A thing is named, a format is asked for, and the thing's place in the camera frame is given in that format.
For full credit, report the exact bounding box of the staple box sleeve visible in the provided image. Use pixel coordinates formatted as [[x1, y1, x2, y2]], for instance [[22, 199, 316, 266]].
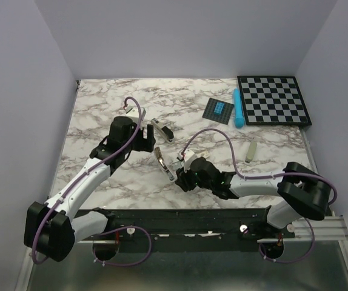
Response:
[[197, 150, 210, 158]]

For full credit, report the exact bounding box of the black metal stapler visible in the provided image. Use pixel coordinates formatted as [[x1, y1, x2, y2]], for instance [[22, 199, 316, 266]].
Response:
[[150, 118, 175, 144]]

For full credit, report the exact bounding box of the white stapler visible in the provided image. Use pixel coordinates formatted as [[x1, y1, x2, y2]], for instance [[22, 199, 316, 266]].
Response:
[[153, 147, 176, 182]]

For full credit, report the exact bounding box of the staple tray with staples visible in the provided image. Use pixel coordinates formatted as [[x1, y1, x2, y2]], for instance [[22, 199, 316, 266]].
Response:
[[171, 162, 183, 171]]

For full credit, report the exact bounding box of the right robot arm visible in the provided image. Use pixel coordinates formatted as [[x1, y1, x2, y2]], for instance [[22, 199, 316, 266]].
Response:
[[175, 157, 332, 238]]

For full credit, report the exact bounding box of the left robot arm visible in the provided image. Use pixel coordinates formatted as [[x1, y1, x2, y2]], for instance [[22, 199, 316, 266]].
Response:
[[24, 116, 155, 264]]

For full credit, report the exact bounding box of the dark grey lego baseplate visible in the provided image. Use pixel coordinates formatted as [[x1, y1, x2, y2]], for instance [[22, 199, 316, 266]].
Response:
[[202, 98, 234, 125]]

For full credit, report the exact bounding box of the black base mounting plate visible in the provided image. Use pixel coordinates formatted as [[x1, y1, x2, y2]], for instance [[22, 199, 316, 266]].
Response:
[[89, 209, 295, 253]]

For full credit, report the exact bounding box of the blue toy microphone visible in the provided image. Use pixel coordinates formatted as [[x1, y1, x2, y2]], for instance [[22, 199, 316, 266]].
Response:
[[233, 89, 245, 129]]

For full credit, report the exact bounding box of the blue lego brick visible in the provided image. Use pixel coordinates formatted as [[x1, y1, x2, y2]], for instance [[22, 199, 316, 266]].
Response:
[[213, 102, 225, 115]]

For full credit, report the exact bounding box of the black white chessboard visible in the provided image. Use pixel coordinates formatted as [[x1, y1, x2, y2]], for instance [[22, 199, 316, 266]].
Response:
[[237, 76, 312, 127]]

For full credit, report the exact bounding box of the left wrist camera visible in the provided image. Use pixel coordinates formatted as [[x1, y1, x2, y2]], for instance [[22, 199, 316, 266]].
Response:
[[125, 106, 146, 123]]

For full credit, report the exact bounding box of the aluminium rail frame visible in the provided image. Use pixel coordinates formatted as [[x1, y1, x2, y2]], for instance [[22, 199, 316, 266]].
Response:
[[16, 216, 348, 290]]

